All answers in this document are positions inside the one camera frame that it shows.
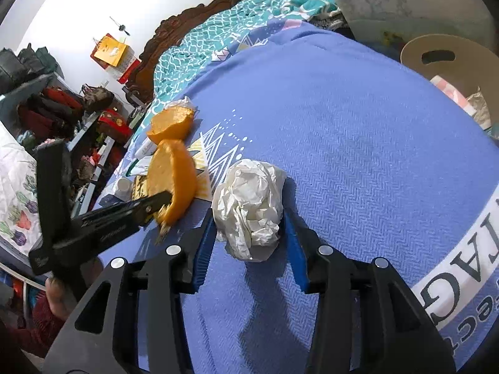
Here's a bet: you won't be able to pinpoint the red gift box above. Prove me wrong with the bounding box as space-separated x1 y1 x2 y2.
97 110 133 143

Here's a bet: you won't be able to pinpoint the person's left forearm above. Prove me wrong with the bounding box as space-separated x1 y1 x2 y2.
0 300 67 361

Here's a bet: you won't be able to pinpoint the red bags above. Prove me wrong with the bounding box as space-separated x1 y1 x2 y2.
17 88 84 137

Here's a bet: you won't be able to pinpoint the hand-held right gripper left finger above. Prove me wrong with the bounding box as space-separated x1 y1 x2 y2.
42 208 218 374

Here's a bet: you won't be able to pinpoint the white floral cloth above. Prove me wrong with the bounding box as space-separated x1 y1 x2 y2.
316 0 492 51

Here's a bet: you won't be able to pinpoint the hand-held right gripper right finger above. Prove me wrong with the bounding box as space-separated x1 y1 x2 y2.
281 206 457 374

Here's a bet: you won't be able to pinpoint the green and white tube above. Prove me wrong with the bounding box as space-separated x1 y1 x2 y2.
134 140 157 160

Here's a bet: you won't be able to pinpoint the black bags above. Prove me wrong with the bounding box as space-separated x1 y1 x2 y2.
0 47 65 94

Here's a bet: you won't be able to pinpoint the small orange peel half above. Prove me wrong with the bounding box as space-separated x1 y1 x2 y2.
147 107 196 146

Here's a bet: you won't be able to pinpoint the large orange peel half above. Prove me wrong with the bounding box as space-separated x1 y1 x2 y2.
147 139 198 227

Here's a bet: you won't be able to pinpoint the teal patterned quilt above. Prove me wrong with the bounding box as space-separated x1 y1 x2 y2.
150 0 340 113

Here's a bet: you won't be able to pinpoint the white cactus print cloth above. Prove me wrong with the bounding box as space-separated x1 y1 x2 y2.
0 125 43 256

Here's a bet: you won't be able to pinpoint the yellow patterned box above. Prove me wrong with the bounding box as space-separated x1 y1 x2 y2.
132 175 151 200

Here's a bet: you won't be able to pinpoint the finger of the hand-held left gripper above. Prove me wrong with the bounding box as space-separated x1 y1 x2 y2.
72 191 173 238

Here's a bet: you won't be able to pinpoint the pink and white cloth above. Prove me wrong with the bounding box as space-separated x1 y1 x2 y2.
431 75 474 115

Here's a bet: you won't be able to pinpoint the blue printed blanket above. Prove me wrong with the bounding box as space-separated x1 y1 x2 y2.
90 21 499 374

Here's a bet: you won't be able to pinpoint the carved wooden headboard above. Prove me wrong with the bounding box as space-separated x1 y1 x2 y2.
127 0 242 106

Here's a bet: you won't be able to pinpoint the yellow and red wall calendar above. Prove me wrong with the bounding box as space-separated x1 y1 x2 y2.
90 34 141 84

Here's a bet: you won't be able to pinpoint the beige round stool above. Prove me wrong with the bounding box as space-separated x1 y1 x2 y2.
400 34 496 98

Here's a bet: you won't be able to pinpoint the small white bottle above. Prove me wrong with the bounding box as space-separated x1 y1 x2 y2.
115 178 133 199

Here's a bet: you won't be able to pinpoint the person's left hand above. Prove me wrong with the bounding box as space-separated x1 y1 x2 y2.
45 276 79 322

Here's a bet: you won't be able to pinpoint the grey storage shelf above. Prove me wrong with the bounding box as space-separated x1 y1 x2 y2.
0 74 129 211

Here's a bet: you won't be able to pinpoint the brown bag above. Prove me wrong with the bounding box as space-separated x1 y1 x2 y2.
81 84 115 112

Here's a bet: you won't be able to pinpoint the small white tissue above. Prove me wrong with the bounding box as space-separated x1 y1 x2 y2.
166 96 197 112

